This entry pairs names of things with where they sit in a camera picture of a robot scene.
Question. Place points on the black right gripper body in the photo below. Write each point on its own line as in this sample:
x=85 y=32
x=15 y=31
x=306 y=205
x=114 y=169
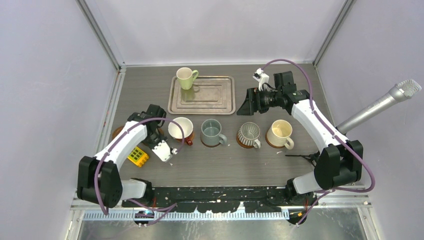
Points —
x=269 y=99

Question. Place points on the cream mug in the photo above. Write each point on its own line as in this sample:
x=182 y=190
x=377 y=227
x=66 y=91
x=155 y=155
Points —
x=279 y=135

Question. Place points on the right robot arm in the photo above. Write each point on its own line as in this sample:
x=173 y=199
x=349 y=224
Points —
x=337 y=163

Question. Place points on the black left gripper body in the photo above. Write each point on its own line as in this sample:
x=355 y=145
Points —
x=154 y=139

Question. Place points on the grey ribbed mug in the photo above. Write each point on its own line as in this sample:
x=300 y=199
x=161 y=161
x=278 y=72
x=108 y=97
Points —
x=252 y=131

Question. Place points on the silver microphone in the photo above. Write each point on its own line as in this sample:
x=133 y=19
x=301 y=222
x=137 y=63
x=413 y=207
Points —
x=401 y=92

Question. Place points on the silver metal tray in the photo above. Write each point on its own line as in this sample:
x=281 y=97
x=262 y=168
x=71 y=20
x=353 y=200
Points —
x=209 y=95

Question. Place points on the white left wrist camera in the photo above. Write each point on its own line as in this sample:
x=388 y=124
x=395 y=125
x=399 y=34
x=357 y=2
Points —
x=163 y=151

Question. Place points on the grooved wooden coaster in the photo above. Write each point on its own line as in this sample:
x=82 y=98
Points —
x=269 y=145
x=154 y=137
x=116 y=132
x=209 y=146
x=244 y=141

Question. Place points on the yellow toy block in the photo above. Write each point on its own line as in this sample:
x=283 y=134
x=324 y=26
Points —
x=138 y=157

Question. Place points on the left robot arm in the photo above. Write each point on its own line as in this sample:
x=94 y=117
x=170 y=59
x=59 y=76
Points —
x=99 y=181

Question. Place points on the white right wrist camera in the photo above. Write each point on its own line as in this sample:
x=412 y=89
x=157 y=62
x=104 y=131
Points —
x=261 y=77

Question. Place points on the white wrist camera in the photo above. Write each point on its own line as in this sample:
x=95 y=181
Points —
x=163 y=151
x=261 y=77

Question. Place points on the black microphone stand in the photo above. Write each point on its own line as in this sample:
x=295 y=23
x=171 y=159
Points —
x=311 y=158

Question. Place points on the light green mug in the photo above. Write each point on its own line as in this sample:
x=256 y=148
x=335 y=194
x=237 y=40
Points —
x=186 y=77

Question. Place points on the red white mug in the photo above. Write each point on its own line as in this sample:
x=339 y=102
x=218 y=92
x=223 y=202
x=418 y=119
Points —
x=182 y=129

